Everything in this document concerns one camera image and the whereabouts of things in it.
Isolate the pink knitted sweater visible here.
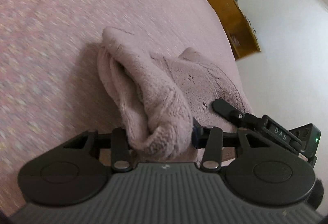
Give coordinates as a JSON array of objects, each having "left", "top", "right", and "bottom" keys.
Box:
[{"left": 98, "top": 27, "right": 252, "bottom": 162}]

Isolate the long wooden cabinet desk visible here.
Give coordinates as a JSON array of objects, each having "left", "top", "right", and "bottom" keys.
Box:
[{"left": 207, "top": 0, "right": 261, "bottom": 60}]

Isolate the pink floral bed sheet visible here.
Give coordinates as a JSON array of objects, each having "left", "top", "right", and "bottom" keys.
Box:
[{"left": 1, "top": 0, "right": 242, "bottom": 215}]

